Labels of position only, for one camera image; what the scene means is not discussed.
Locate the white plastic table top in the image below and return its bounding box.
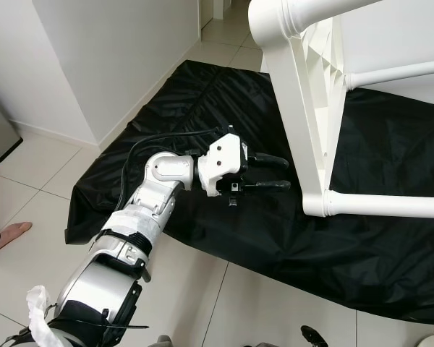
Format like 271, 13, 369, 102
247, 0, 348, 218

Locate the black cloth table cover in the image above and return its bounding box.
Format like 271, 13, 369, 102
65, 59, 434, 325

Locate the grey left robot foot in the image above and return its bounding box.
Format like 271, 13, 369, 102
148, 335, 176, 347

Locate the white crumpled cloth strip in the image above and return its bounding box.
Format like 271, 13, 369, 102
25, 286, 56, 342

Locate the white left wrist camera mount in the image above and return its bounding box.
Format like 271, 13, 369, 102
197, 134, 248, 197

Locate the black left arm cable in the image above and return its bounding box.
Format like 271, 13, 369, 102
118, 126, 234, 210

